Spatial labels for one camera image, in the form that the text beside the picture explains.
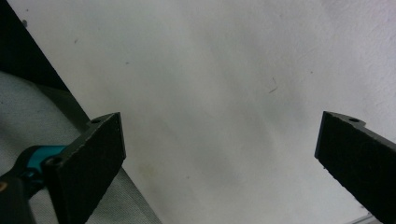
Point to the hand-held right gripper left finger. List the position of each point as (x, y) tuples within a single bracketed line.
[(90, 161)]

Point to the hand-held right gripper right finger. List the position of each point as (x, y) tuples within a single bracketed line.
[(358, 155)]

